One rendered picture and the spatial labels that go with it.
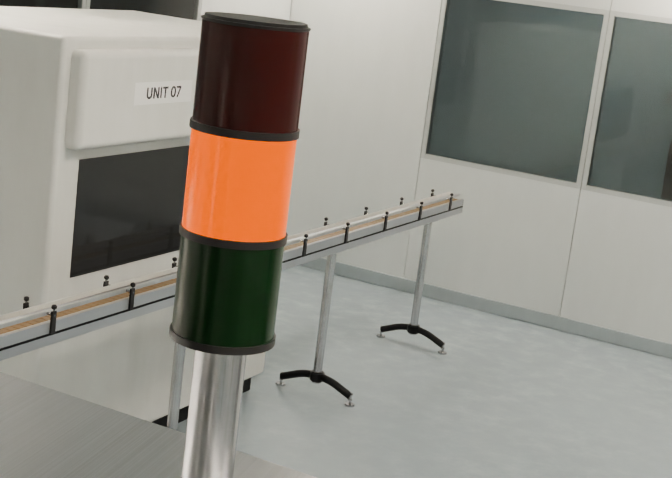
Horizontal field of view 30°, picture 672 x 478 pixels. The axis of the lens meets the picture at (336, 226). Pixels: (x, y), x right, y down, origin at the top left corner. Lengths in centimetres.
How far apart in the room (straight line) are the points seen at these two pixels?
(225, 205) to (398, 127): 875
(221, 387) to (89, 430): 16
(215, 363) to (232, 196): 8
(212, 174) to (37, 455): 22
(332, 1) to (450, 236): 197
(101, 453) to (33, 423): 5
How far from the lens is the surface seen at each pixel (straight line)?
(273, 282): 58
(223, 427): 61
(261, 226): 57
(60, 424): 75
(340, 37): 950
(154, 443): 73
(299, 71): 57
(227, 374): 60
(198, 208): 57
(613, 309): 891
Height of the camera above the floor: 238
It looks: 12 degrees down
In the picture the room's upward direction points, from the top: 7 degrees clockwise
